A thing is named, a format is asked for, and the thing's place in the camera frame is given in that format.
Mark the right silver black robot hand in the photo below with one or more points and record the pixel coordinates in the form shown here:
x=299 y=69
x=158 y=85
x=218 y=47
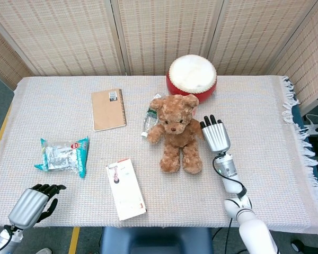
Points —
x=216 y=135

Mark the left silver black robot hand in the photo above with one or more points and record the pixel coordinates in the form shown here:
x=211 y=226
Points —
x=29 y=207

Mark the brown teddy bear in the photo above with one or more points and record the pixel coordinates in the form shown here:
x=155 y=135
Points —
x=178 y=132

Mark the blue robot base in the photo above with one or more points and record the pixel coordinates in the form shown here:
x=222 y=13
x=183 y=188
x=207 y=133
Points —
x=155 y=240

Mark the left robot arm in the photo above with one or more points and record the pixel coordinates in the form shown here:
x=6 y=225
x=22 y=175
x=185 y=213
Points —
x=4 y=239

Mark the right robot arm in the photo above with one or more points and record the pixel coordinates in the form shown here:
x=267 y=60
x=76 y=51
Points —
x=238 y=201

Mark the white shoe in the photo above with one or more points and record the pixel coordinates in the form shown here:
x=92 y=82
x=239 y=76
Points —
x=43 y=250

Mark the teal snack packet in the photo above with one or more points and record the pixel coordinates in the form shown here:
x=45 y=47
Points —
x=65 y=156

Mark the red drum with white skin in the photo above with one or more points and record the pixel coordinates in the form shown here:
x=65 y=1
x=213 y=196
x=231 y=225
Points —
x=192 y=76

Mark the clear plastic bottle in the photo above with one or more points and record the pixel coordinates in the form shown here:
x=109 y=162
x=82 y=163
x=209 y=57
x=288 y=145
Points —
x=148 y=122

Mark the woven fringed tablecloth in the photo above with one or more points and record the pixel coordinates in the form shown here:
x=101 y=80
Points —
x=95 y=148

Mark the white product box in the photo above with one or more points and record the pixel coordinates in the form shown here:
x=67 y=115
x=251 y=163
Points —
x=125 y=189

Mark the brown spiral notebook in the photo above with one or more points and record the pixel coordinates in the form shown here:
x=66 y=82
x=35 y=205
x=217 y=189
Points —
x=108 y=109

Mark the bamboo folding screen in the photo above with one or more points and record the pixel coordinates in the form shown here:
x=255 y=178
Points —
x=159 y=37

